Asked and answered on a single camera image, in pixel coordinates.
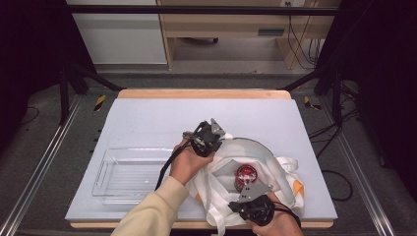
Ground straight black floor cable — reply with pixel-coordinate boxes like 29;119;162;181
308;107;360;158

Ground clear plastic tray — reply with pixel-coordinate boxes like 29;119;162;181
90;147;175;206

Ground red drink can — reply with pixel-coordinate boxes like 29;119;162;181
233;163;260;194

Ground person's left hand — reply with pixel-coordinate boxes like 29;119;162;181
168;139;215;186

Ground black frame stand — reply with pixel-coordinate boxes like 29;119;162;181
58;62;124;126
281;63;345;127

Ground pale grey table mat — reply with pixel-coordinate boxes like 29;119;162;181
64;97;338;222

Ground black curtain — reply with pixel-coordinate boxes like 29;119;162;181
319;0;417;198
0;0;96;155

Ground person's right hand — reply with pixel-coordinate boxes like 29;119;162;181
246;191;304;236

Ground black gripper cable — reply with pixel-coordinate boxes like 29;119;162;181
273;201;303;229
154;139;193;192

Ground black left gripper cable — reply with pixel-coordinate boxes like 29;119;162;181
154;139;193;192

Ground black hanging desk cables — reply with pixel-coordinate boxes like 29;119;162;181
286;1;326;71

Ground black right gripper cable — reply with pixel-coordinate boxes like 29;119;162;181
273;201;303;229

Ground light wooden desk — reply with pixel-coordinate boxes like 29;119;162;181
156;0;342;71

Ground white cabinet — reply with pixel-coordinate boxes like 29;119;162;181
65;0;168;66

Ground yellow black tape piece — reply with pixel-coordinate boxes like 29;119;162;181
303;95;323;111
92;93;107;112

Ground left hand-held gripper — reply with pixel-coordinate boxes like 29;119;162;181
182;117;227;157

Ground aluminium floor rail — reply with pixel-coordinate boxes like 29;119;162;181
0;94;83;236
319;94;399;236

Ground black horizontal frame bar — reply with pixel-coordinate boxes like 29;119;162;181
67;4;340;17

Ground looped black floor cable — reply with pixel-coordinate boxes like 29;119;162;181
321;168;354;203

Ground white tote bag coloured spots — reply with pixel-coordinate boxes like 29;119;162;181
185;132;306;236

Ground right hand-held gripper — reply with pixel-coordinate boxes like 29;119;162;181
227;181;275;228

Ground grey panel on desk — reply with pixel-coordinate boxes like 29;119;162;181
257;28;285;37

